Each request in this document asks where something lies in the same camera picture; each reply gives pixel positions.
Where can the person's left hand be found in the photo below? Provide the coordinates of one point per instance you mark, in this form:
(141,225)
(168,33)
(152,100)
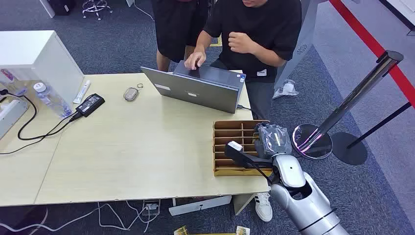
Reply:
(240,42)

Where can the person's right forearm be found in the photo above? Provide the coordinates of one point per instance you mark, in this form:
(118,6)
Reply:
(204,42)

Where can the seated person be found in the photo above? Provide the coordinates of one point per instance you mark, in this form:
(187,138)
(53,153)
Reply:
(259,22)

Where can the table leg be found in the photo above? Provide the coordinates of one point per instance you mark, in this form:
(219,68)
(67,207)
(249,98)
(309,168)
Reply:
(242,203)

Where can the grey key fob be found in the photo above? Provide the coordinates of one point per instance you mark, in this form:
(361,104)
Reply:
(131,94)

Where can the robot right hand grey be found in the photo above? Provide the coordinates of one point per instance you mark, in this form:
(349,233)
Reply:
(274,141)

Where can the person's right hand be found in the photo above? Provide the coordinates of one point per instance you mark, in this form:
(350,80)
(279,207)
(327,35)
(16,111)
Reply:
(194,60)

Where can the metal floor socket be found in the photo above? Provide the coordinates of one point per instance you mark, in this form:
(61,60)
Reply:
(151,207)

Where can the clear bottle purple label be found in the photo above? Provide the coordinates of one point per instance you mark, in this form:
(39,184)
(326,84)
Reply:
(11,81)

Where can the black stanchion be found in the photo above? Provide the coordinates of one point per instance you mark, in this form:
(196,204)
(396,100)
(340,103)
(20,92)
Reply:
(349,149)

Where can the cardboard divider box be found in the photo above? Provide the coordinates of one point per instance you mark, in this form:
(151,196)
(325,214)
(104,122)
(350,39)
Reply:
(228,136)

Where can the white furniture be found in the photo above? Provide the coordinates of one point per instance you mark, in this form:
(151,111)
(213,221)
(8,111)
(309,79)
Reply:
(400,11)

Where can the white sign stand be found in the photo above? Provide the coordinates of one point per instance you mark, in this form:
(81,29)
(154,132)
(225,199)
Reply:
(301,42)

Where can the white board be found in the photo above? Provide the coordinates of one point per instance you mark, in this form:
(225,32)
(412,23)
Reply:
(197,206)

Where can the white device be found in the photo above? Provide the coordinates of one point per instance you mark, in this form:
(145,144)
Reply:
(11,113)

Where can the white cabinet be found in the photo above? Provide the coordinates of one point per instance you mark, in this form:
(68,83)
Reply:
(42,58)

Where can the grey laptop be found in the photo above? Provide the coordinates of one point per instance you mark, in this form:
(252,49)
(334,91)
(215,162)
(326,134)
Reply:
(201,92)

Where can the standing person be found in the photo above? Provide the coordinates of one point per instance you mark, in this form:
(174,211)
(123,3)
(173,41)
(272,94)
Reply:
(175,26)

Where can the person's white shoe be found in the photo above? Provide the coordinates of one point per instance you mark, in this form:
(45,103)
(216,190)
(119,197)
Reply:
(264,207)

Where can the robot right arm silver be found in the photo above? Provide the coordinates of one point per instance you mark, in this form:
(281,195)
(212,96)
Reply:
(308,201)

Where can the black box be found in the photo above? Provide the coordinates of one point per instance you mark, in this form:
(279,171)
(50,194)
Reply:
(61,6)

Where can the chrome chair base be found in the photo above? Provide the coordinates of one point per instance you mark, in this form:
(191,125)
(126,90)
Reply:
(96,7)

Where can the water bottle white cap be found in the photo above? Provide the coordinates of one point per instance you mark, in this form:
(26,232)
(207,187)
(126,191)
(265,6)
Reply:
(52,100)

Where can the chrome stanchion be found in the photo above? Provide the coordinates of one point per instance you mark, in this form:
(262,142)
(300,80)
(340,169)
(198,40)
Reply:
(353,97)

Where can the white tube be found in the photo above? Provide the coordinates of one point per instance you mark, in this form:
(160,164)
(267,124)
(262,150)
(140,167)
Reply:
(82,92)

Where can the black power adapter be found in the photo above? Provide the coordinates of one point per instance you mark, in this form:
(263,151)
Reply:
(90,105)

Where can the red barrier belt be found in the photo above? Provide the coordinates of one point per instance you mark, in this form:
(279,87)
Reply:
(373,45)

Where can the person's left forearm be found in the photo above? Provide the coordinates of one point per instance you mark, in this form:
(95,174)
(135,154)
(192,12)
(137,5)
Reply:
(269,55)

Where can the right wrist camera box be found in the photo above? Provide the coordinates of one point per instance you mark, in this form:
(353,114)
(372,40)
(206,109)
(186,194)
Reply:
(238,153)

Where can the yellow printed card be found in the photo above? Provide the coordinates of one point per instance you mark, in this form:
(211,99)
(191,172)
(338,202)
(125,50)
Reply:
(180,231)
(243,231)

